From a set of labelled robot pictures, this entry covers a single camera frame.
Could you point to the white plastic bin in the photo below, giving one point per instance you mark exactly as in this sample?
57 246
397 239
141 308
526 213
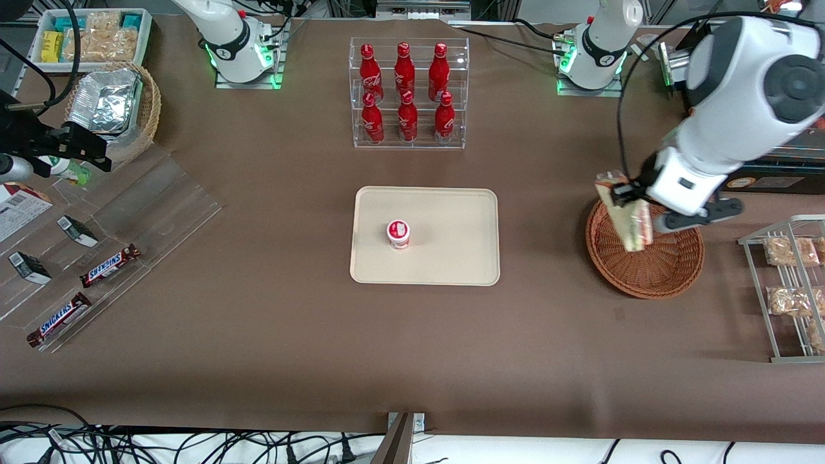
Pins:
145 38

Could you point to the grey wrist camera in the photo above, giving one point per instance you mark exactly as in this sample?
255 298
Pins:
13 169
699 218

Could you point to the yellow snack pack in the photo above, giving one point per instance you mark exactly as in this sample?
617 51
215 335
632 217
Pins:
51 46

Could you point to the clear acrylic bottle rack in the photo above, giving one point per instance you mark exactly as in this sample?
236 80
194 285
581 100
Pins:
412 145

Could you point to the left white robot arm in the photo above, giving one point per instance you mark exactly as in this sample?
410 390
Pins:
741 96

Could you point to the grey metal post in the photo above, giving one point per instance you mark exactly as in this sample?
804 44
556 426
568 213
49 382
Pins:
394 444

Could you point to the aluminium foil tray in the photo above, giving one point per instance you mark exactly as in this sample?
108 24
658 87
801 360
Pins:
103 103

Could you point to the red white yogurt cup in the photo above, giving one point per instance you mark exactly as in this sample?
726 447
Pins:
398 233

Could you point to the clear cookie bag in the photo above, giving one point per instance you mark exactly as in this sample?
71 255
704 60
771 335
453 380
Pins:
103 46
103 20

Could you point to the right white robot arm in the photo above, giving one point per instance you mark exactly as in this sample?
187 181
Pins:
232 45

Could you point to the clear acrylic stepped stand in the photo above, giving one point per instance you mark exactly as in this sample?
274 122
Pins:
155 206

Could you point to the black equipment case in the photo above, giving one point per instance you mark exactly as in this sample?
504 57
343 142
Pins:
780 174

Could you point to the green white plastic bottle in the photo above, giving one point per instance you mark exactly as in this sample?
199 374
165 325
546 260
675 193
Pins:
71 173

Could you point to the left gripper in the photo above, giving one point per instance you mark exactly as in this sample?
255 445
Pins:
645 176

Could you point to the red cola bottle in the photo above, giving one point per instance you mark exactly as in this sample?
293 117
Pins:
438 71
444 122
407 122
370 71
404 67
372 122

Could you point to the beige plastic tray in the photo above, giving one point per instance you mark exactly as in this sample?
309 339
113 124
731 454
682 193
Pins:
451 245

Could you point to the teal snack pack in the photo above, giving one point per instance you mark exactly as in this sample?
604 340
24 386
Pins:
131 21
67 23

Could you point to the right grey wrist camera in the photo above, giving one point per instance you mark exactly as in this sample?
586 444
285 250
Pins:
13 169

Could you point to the brown wicker basket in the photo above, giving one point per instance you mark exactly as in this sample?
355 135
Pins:
651 270

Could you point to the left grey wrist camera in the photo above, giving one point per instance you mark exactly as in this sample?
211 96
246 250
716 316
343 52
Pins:
699 218

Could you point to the Snickers chocolate bar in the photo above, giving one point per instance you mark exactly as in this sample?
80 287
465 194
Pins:
58 320
109 265

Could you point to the triangle sandwich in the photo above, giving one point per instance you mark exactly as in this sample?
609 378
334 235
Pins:
635 229

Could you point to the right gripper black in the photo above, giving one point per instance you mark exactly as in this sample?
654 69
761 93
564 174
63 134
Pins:
24 136

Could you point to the aluminium frame profile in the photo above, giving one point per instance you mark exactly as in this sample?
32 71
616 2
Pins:
422 9

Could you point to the light wicker basket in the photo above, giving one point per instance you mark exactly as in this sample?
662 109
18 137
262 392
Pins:
149 109

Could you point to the clear pastry bag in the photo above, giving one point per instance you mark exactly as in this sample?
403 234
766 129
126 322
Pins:
817 335
793 301
789 251

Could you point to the white red printed carton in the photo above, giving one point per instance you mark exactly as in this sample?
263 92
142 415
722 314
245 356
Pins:
19 209

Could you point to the small black box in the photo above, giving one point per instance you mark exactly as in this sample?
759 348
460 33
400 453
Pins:
29 268
77 231

